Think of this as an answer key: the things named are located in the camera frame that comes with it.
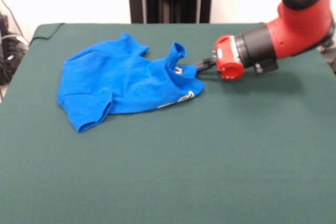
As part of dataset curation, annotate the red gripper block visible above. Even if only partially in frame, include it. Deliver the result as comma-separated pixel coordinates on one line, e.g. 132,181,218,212
191,34,246,81

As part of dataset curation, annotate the blue printed T-shirt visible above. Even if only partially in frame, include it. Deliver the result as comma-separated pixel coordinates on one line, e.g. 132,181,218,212
57,33,206,133

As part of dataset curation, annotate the dark green table cloth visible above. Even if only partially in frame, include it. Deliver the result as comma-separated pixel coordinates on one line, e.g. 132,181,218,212
0,22,336,224

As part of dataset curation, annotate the black cable plug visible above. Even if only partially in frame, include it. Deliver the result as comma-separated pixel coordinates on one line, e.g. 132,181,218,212
316,22,336,75

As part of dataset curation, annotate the black and white cable bundle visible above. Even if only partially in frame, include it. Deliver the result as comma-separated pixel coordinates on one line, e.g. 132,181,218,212
0,0,29,101

